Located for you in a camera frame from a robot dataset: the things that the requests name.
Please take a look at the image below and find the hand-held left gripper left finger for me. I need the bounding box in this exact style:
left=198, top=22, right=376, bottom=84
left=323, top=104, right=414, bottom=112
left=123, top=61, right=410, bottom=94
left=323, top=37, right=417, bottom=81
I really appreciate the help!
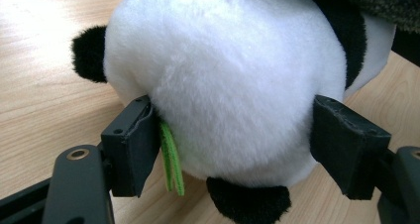
left=100, top=94, right=162, bottom=198

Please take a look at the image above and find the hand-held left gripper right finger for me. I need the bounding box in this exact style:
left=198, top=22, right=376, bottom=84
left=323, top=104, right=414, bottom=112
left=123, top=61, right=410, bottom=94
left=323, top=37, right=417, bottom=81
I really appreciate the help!
left=309, top=94, right=393, bottom=201

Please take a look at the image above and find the panda plush toy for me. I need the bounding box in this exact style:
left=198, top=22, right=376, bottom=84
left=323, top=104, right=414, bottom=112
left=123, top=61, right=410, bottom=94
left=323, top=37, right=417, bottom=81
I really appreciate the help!
left=70, top=0, right=398, bottom=224

